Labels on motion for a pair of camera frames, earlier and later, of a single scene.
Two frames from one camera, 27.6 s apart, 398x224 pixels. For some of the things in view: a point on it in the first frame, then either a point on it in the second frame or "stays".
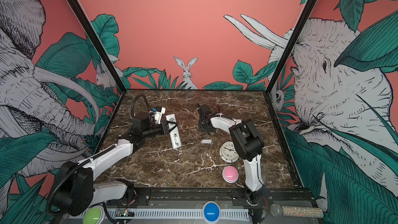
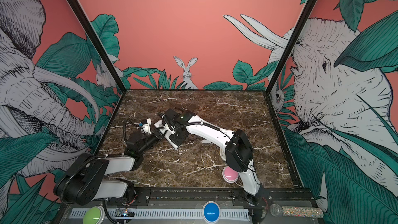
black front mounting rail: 226,197 stays
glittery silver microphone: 278,210 stays
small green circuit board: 125,212 stays
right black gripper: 201,128 -> 174,140
